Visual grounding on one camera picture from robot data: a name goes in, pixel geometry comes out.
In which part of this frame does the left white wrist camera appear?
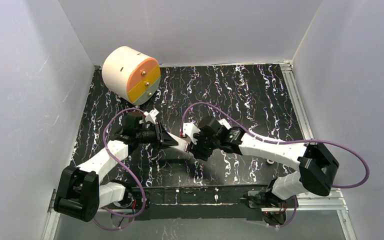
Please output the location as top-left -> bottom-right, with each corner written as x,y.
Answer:
143,108 -> 160,125

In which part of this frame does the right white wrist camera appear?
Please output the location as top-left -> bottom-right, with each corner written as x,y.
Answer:
180,122 -> 201,145

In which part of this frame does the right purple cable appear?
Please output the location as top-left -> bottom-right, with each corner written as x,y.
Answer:
180,101 -> 370,190

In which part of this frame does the white remote with buttons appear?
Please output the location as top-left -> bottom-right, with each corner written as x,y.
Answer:
168,132 -> 191,153

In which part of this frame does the long white remote control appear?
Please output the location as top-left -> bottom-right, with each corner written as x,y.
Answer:
218,118 -> 232,130

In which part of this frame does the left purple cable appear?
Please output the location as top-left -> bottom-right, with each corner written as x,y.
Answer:
91,107 -> 147,232

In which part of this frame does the round three-colour drawer box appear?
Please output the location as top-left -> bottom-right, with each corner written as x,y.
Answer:
101,46 -> 161,106

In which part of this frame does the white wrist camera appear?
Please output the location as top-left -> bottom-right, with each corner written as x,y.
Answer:
180,122 -> 201,145
143,108 -> 160,125

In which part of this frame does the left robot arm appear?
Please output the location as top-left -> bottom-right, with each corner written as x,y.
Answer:
53,108 -> 188,222

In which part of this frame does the purple cable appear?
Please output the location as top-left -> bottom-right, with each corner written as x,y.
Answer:
180,101 -> 370,190
91,107 -> 147,232

